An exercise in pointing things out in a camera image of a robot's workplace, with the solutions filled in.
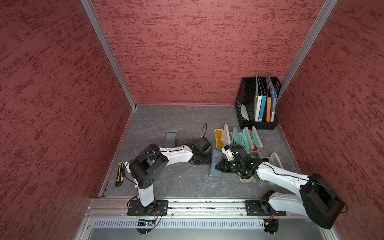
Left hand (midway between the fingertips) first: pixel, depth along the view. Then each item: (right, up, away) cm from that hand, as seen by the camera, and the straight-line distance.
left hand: (209, 163), depth 88 cm
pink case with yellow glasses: (+10, +15, +12) cm, 22 cm away
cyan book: (+33, +39, -1) cm, 51 cm away
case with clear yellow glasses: (+39, +2, -2) cm, 39 cm away
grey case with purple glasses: (+18, +15, +11) cm, 26 cm away
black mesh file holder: (+32, +39, +30) cm, 59 cm away
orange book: (+36, +37, -1) cm, 52 cm away
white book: (+30, +39, -1) cm, 49 cm away
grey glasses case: (-25, +13, +9) cm, 29 cm away
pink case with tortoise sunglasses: (+20, -7, -5) cm, 22 cm away
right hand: (+4, -2, -5) cm, 7 cm away
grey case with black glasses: (+5, +5, 0) cm, 7 cm away
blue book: (+38, +40, -3) cm, 55 cm away
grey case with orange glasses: (+26, +13, +6) cm, 30 cm away
